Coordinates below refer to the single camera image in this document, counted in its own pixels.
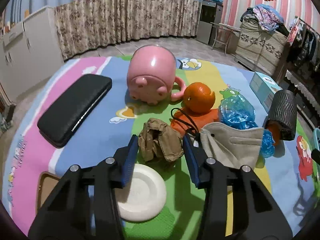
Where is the floral blue curtain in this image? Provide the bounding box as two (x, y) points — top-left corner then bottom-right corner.
(5, 0), (202, 59)

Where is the black ribbed cylinder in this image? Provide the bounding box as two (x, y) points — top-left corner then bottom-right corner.
(265, 89), (297, 141)

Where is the low bench with lace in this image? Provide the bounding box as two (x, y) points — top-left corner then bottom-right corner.
(285, 70), (320, 115)

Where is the grey water dispenser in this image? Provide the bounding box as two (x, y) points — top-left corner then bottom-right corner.
(196, 0), (223, 46)

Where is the colourful cartoon play mat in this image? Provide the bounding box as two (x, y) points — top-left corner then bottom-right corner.
(2, 57), (319, 239)

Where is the pile of clothes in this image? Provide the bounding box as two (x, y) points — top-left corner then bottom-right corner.
(240, 4), (289, 37)

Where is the small folding table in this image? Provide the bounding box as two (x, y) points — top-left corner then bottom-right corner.
(211, 22), (241, 55)

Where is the cabinet with knitted cover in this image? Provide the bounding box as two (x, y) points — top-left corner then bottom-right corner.
(235, 18), (286, 76)

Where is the orange plastic bag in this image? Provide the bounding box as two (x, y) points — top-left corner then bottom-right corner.
(170, 107), (280, 146)

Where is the clothes rack with garments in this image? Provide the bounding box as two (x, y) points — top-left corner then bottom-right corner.
(286, 16), (319, 82)

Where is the grey face mask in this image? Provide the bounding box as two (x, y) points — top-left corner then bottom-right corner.
(171, 107), (265, 170)

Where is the light blue plastic basket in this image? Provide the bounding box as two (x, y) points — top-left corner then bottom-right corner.
(313, 128), (320, 150)

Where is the pink pig mug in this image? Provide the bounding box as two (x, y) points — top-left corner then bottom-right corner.
(126, 44), (187, 105)

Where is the blue tissue box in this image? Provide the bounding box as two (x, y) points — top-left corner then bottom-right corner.
(249, 72), (282, 113)

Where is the whole orange fruit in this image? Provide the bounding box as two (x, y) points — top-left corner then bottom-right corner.
(183, 82), (216, 114)

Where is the white round disc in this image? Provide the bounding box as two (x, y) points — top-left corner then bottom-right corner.
(115, 164), (167, 222)

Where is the black long wallet case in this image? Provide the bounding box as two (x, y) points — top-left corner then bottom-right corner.
(37, 74), (112, 148)

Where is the blue plastic bag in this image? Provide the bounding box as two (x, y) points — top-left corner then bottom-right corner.
(219, 94), (275, 158)

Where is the brown wooden tray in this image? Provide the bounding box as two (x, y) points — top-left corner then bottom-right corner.
(36, 172), (60, 213)

